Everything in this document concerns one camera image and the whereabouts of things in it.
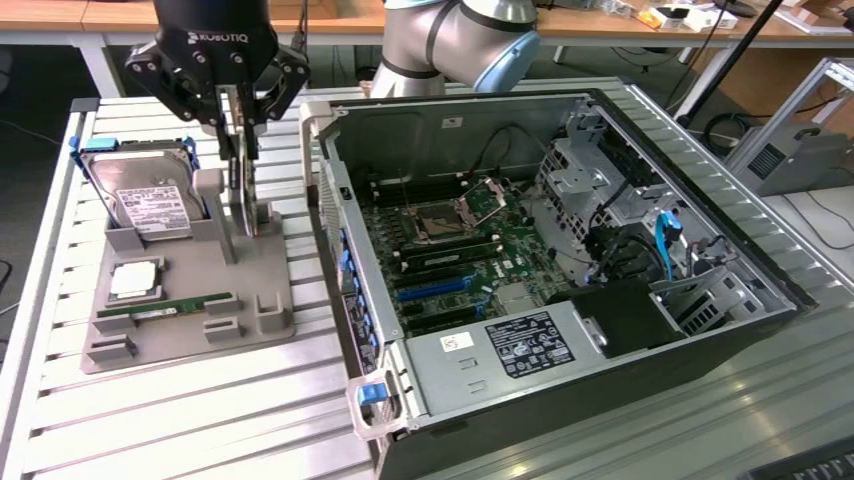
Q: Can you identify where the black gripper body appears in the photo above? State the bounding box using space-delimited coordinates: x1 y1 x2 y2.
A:
152 0 280 95

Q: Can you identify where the black graphics card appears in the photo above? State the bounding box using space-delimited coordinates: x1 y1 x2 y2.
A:
221 85 260 240

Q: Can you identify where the hard disk blue caddy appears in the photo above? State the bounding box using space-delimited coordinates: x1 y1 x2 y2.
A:
68 134 212 244

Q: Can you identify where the black open PC case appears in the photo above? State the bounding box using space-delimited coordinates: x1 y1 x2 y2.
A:
297 88 819 480

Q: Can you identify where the wooden desk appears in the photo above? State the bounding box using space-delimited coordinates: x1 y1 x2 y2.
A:
0 0 854 101

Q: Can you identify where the thin locking lever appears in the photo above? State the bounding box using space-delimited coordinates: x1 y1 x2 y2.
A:
396 168 413 224

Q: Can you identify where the CPU socket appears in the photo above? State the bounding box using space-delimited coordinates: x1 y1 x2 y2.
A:
409 199 479 246

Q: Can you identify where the metal socket cover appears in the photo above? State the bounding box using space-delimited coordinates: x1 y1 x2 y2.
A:
456 175 512 224

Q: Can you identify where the grey parts rack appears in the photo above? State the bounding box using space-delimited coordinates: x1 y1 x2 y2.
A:
78 167 298 375

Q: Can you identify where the silver CPU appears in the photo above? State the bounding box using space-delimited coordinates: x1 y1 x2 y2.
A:
108 262 161 301

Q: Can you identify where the black RAM stick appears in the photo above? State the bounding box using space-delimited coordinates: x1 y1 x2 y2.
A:
401 243 503 267

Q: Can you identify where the green RAM stick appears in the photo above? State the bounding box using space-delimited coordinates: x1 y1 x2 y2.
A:
96 293 234 319

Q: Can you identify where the black expansion slot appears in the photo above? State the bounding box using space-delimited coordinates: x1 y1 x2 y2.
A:
391 267 463 290

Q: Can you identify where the blue expansion slot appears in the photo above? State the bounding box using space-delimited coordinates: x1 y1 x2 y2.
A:
396 278 469 302

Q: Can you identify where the green motherboard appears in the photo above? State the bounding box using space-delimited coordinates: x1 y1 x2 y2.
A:
356 172 579 337

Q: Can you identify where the silver chipset heatsink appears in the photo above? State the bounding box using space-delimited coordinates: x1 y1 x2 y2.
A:
496 284 535 309

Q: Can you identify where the silver disk bay cage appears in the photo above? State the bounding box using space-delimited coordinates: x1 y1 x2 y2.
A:
532 134 668 251

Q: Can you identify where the silver power supply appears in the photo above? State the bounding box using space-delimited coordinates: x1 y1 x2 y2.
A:
399 299 608 419

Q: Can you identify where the white small box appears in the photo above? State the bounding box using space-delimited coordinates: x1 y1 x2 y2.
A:
679 8 739 34

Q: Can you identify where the black stand pole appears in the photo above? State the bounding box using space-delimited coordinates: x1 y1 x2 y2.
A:
672 0 787 126

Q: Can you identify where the black plastic shroud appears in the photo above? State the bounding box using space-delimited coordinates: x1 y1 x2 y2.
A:
545 279 688 359

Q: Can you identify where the grey computer tower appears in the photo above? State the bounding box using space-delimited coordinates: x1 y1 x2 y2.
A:
724 124 854 199

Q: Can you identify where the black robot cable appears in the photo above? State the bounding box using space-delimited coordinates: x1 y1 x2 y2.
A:
290 0 310 54

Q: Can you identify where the black wire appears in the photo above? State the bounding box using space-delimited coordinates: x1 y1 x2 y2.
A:
473 123 535 176

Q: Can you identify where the coiled black cable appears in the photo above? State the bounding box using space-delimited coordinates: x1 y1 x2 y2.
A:
703 112 743 149

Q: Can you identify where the blue wire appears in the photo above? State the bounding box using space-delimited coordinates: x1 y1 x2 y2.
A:
656 209 681 284

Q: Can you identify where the aluminium profile frame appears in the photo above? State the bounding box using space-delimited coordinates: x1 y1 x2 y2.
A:
723 56 854 174

